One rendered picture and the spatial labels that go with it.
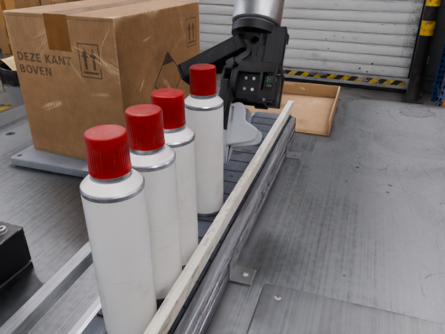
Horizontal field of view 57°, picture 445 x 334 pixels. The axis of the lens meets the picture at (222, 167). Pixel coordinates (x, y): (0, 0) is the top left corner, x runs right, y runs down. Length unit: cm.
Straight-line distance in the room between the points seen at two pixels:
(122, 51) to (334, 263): 47
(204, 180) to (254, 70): 18
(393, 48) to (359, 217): 379
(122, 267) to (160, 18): 55
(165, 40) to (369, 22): 369
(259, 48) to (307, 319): 39
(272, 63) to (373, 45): 385
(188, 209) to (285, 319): 15
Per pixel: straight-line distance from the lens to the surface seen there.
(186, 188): 43
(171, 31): 85
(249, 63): 61
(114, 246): 35
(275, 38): 63
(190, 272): 43
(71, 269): 39
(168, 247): 41
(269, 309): 45
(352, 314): 46
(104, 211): 33
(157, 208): 38
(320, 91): 127
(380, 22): 441
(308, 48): 451
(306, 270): 57
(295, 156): 87
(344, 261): 60
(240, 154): 76
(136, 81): 76
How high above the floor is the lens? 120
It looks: 27 degrees down
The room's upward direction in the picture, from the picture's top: straight up
